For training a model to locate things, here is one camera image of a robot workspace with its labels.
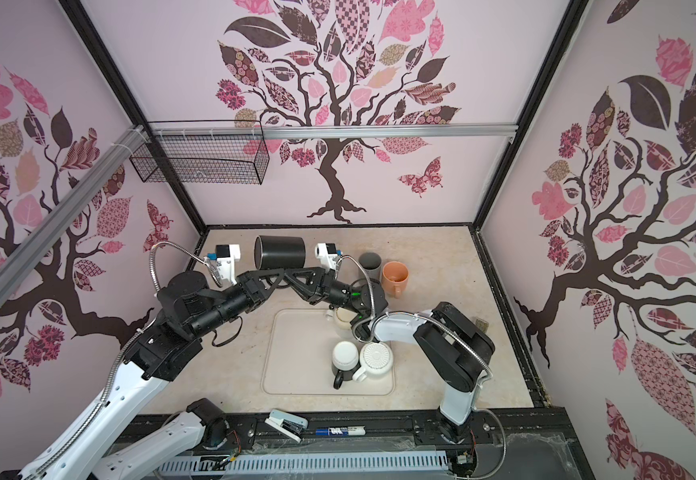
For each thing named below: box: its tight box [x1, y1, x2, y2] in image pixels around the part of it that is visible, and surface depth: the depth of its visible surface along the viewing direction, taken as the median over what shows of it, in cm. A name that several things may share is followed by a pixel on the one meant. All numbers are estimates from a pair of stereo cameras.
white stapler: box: [265, 409, 309, 443], surface depth 75 cm
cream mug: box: [335, 307, 358, 331], surface depth 86 cm
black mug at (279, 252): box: [254, 235, 306, 270], surface depth 66 cm
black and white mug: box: [332, 340, 361, 390], surface depth 79 cm
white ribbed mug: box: [352, 342, 393, 382], surface depth 79 cm
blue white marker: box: [315, 426, 367, 436], surface depth 74 cm
